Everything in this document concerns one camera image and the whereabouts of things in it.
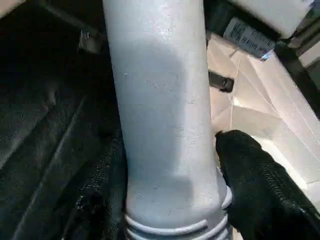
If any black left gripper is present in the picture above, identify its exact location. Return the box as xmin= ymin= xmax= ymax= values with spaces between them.
xmin=204 ymin=0 xmax=320 ymax=118

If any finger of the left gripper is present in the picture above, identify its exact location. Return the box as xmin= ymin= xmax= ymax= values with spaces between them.
xmin=208 ymin=71 xmax=235 ymax=93

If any white plastic table leg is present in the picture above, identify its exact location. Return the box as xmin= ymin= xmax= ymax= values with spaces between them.
xmin=102 ymin=0 xmax=234 ymax=240

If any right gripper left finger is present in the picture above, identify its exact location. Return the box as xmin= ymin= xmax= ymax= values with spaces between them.
xmin=60 ymin=131 xmax=127 ymax=240

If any white plastic table top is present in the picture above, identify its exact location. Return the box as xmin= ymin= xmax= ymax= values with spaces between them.
xmin=206 ymin=32 xmax=320 ymax=240

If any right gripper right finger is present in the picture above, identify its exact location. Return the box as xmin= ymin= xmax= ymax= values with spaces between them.
xmin=215 ymin=130 xmax=320 ymax=240

